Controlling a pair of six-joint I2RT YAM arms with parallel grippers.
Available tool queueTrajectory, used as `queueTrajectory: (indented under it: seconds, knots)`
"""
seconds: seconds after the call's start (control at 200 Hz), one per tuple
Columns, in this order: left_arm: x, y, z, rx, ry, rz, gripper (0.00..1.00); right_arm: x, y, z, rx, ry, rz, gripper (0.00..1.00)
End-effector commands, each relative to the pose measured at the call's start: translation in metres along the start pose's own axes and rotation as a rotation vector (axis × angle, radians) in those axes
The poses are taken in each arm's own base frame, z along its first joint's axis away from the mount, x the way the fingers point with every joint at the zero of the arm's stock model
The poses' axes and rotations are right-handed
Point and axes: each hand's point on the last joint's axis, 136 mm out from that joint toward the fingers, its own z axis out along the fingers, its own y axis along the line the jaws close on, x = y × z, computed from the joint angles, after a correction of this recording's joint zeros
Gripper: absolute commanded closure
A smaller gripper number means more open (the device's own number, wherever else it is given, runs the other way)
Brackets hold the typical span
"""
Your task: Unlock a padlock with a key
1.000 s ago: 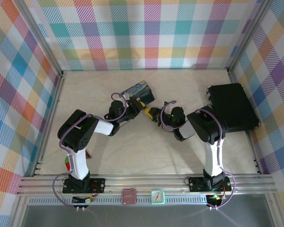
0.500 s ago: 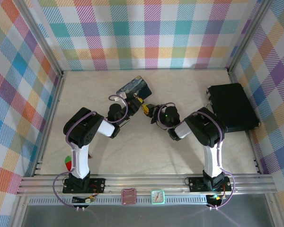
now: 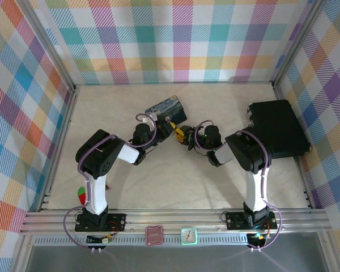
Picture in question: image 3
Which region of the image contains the pink square coaster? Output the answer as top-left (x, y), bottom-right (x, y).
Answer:
top-left (144, 225), bottom-right (164, 246)

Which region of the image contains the red green oval toy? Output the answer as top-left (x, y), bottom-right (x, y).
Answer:
top-left (77, 186), bottom-right (88, 205)

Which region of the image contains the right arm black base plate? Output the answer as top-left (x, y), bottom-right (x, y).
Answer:
top-left (225, 211), bottom-right (278, 231)

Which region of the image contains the aluminium frame post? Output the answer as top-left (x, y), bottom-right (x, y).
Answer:
top-left (271, 0), bottom-right (328, 88)
top-left (16, 0), bottom-right (77, 93)

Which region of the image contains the slotted grey cable duct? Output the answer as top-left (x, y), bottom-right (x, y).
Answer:
top-left (33, 236), bottom-right (252, 247)

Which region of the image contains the starry night print tin box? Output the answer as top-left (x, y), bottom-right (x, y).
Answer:
top-left (144, 95), bottom-right (188, 124)

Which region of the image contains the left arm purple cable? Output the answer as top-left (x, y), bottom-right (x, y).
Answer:
top-left (63, 113), bottom-right (159, 252)

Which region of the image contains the small black controller board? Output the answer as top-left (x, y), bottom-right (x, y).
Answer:
top-left (248, 231), bottom-right (271, 247)
top-left (86, 233), bottom-right (114, 246)

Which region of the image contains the small mint green clock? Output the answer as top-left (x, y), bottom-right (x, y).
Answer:
top-left (180, 227), bottom-right (198, 246)

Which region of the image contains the grey metal panel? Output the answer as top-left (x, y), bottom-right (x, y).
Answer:
top-left (14, 235), bottom-right (338, 272)

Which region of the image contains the wide aluminium extrusion rail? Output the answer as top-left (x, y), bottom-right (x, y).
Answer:
top-left (19, 209), bottom-right (329, 235)

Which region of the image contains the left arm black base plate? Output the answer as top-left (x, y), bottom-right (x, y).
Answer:
top-left (74, 212), bottom-right (128, 233)

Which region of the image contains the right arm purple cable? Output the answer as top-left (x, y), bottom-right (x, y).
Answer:
top-left (194, 119), bottom-right (284, 252)

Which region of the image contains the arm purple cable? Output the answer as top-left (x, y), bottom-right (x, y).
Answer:
top-left (63, 113), bottom-right (159, 252)
top-left (194, 119), bottom-right (284, 252)

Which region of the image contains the black hard case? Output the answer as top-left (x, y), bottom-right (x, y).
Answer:
top-left (248, 99), bottom-right (312, 159)

